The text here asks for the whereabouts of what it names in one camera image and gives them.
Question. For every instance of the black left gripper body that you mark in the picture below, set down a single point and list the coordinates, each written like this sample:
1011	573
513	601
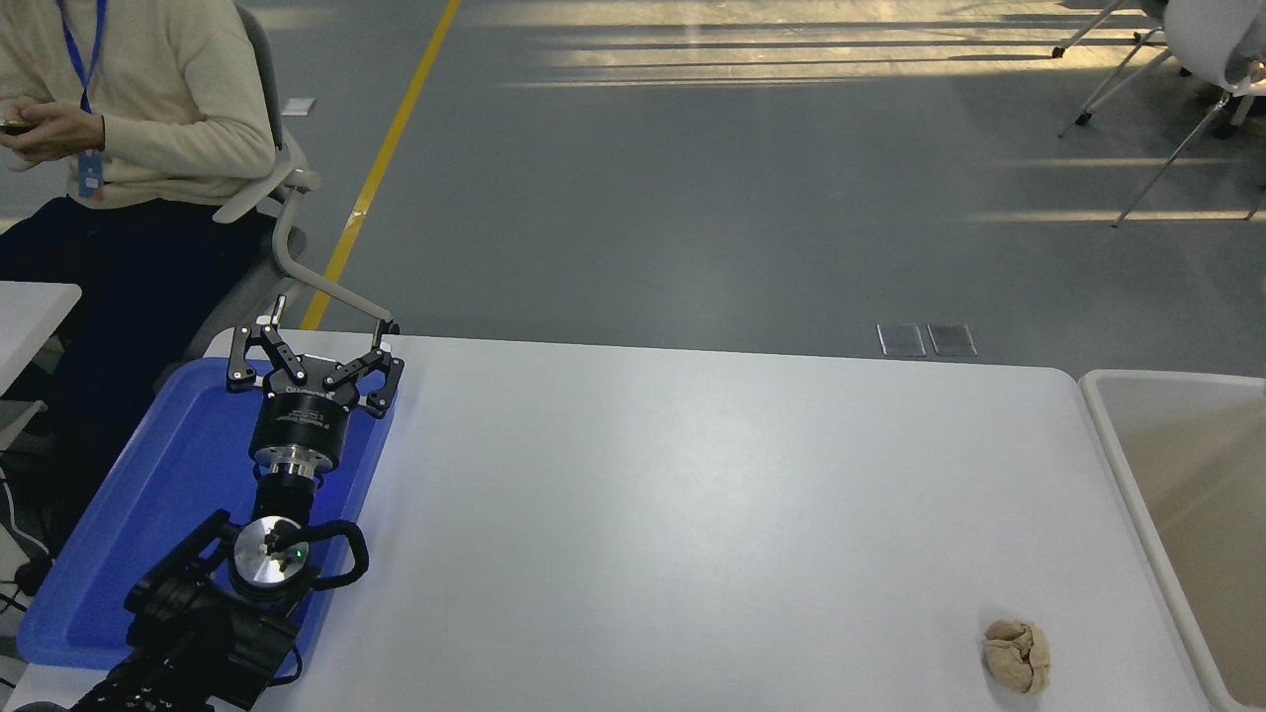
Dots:
302	420

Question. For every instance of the phone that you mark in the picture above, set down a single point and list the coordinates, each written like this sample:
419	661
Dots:
12	126

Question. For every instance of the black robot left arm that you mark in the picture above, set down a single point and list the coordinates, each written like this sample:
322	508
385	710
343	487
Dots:
188	623

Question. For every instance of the metal floor plate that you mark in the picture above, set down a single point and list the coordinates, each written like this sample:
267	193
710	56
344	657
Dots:
951	339
900	340

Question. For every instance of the person's hand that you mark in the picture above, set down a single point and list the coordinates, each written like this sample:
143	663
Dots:
59	131

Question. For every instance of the grey office chair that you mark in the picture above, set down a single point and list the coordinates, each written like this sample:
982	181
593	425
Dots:
287	247

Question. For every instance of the blue plastic tray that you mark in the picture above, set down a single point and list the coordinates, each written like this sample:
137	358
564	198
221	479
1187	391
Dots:
148	514

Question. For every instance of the white paper scrap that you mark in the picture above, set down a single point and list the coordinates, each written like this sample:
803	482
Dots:
299	104

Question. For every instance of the white side table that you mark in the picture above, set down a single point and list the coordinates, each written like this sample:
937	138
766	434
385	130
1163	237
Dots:
30	316

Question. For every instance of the seated person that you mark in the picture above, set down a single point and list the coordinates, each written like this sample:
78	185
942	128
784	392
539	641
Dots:
168	99

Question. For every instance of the crumpled tan paper ball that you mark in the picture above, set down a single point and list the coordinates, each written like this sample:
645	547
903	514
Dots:
1017	656

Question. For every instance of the large pale bin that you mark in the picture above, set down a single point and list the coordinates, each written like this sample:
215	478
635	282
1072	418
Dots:
1207	514

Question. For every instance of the white chair with metal legs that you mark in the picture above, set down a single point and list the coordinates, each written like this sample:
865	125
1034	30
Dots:
1207	35

